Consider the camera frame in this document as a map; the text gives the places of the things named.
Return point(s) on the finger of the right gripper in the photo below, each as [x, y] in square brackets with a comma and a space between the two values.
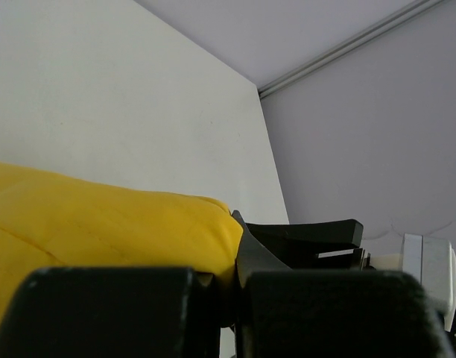
[328, 245]

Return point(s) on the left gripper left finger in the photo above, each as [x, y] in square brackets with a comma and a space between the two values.
[112, 312]

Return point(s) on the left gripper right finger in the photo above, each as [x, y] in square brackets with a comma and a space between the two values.
[357, 312]

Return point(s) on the yellow shorts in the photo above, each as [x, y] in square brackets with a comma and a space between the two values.
[47, 219]

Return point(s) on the right corner aluminium post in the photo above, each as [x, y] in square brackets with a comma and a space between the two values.
[347, 46]

